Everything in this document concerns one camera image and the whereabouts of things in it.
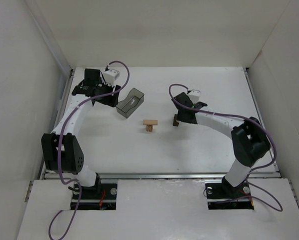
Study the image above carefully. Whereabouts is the dark wood arch block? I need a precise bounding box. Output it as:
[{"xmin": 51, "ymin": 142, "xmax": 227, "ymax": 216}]
[{"xmin": 172, "ymin": 114, "xmax": 179, "ymax": 127}]

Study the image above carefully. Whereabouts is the striped brown wood block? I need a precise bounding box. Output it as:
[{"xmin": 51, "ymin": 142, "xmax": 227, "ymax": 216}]
[{"xmin": 146, "ymin": 125, "xmax": 154, "ymax": 133}]

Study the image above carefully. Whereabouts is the light wood rectangular block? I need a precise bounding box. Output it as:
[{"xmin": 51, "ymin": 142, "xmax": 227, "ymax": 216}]
[{"xmin": 142, "ymin": 119, "xmax": 158, "ymax": 126}]

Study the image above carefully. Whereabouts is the grey translucent plastic bin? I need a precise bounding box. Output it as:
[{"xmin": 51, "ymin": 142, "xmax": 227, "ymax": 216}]
[{"xmin": 115, "ymin": 88, "xmax": 145, "ymax": 119}]

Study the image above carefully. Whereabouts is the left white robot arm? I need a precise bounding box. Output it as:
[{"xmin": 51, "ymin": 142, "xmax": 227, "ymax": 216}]
[{"xmin": 41, "ymin": 67, "xmax": 121, "ymax": 188}]

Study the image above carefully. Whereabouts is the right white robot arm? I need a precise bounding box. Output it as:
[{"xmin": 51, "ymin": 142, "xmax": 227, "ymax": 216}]
[{"xmin": 173, "ymin": 92, "xmax": 271, "ymax": 192}]

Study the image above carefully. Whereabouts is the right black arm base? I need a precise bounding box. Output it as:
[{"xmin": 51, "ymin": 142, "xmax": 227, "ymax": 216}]
[{"xmin": 203, "ymin": 182, "xmax": 254, "ymax": 210}]

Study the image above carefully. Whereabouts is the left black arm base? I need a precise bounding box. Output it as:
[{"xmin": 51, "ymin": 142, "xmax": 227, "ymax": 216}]
[{"xmin": 77, "ymin": 174, "xmax": 118, "ymax": 211}]

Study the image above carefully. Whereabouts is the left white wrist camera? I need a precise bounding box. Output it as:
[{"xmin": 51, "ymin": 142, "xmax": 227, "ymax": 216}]
[{"xmin": 102, "ymin": 69, "xmax": 120, "ymax": 85}]

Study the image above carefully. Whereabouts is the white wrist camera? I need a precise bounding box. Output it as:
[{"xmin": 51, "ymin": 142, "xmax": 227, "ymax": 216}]
[
  {"xmin": 187, "ymin": 89, "xmax": 201, "ymax": 104},
  {"xmin": 102, "ymin": 69, "xmax": 120, "ymax": 85}
]

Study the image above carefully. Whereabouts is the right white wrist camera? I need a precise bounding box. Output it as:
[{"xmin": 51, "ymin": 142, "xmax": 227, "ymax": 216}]
[{"xmin": 187, "ymin": 89, "xmax": 201, "ymax": 104}]

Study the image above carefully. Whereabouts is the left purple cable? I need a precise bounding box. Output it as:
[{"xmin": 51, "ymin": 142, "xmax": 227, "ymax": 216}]
[{"xmin": 48, "ymin": 60, "xmax": 131, "ymax": 240}]

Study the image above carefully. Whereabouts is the purple cable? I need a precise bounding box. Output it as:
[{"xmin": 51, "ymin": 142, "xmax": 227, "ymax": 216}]
[
  {"xmin": 168, "ymin": 83, "xmax": 283, "ymax": 212},
  {"xmin": 48, "ymin": 60, "xmax": 131, "ymax": 240}
]

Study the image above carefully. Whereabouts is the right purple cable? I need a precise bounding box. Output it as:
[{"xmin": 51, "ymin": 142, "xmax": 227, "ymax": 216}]
[{"xmin": 168, "ymin": 83, "xmax": 283, "ymax": 212}]

